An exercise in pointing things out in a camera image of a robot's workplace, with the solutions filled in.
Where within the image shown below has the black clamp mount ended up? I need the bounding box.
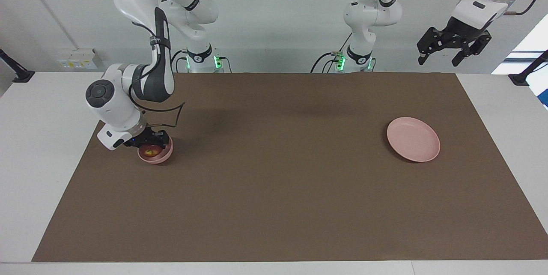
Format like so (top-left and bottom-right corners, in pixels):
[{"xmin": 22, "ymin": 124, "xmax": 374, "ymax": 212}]
[
  {"xmin": 0, "ymin": 48, "xmax": 36, "ymax": 84},
  {"xmin": 508, "ymin": 49, "xmax": 548, "ymax": 87}
]

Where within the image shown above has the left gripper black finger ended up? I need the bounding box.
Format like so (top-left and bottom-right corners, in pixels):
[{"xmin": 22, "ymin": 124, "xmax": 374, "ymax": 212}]
[
  {"xmin": 417, "ymin": 28, "xmax": 450, "ymax": 66},
  {"xmin": 452, "ymin": 31, "xmax": 492, "ymax": 67}
]

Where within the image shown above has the brown table mat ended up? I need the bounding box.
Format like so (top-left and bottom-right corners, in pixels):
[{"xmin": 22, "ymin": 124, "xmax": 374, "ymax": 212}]
[{"xmin": 31, "ymin": 72, "xmax": 548, "ymax": 263}]

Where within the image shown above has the pink bowl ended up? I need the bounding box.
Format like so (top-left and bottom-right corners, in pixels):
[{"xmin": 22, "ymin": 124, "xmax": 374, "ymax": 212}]
[{"xmin": 137, "ymin": 136, "xmax": 173, "ymax": 164}]

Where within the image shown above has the pink plate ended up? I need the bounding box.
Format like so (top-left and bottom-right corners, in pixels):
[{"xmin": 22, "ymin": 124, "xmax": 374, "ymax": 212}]
[{"xmin": 387, "ymin": 117, "xmax": 441, "ymax": 163}]

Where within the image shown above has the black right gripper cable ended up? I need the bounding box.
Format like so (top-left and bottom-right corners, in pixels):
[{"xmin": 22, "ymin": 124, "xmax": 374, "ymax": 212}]
[{"xmin": 128, "ymin": 21, "xmax": 186, "ymax": 128}]

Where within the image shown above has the white wall socket box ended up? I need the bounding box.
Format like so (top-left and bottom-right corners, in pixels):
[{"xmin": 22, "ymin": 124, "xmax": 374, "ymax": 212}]
[{"xmin": 58, "ymin": 48, "xmax": 103, "ymax": 70}]

